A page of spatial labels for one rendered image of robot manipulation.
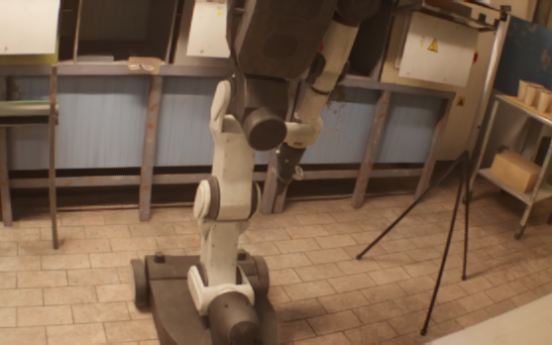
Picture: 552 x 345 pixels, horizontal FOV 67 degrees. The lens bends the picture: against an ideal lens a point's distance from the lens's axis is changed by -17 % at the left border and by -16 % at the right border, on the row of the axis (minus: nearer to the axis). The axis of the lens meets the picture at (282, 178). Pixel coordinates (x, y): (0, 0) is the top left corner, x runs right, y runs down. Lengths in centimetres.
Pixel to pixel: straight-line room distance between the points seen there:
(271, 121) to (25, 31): 121
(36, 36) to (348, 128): 187
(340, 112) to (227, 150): 145
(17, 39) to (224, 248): 123
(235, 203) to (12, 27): 121
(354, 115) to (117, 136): 138
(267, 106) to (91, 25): 170
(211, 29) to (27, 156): 110
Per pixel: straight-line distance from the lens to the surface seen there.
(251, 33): 120
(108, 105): 239
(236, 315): 156
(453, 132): 428
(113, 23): 284
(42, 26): 209
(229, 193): 154
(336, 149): 296
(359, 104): 293
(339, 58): 144
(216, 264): 171
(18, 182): 253
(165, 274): 196
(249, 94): 132
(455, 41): 304
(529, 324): 105
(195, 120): 251
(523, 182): 366
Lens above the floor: 138
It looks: 24 degrees down
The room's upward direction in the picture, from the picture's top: 12 degrees clockwise
